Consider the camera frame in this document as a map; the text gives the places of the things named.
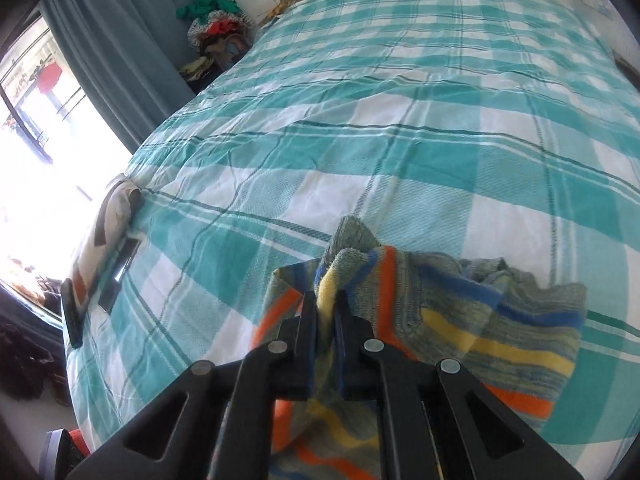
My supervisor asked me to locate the brown patterned cushion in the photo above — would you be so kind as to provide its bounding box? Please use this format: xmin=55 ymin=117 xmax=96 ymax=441
xmin=61 ymin=174 xmax=143 ymax=349

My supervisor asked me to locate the wall socket with plug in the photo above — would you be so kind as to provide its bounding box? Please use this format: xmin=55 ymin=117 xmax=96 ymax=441
xmin=582 ymin=0 xmax=614 ymax=20

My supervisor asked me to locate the striped knit sweater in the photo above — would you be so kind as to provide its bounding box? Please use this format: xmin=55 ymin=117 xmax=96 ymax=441
xmin=207 ymin=214 xmax=589 ymax=480

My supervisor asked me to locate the dark flat phone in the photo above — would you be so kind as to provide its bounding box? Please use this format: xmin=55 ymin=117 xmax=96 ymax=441
xmin=98 ymin=237 xmax=141 ymax=314

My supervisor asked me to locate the red bed base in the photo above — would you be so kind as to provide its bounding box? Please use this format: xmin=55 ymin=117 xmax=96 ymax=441
xmin=70 ymin=429 xmax=91 ymax=456

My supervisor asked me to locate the pile of colourful clothes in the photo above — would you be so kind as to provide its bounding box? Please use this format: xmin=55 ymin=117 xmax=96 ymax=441
xmin=176 ymin=0 xmax=254 ymax=94

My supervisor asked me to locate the dark bedside table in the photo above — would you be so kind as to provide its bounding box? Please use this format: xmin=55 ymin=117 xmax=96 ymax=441
xmin=614 ymin=53 xmax=640 ymax=91

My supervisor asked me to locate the blue grey curtain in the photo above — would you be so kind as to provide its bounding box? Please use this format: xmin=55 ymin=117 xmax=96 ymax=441
xmin=39 ymin=0 xmax=195 ymax=152

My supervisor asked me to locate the teal plaid bedspread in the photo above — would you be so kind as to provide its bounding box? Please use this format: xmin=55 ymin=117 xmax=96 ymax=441
xmin=66 ymin=0 xmax=639 ymax=479

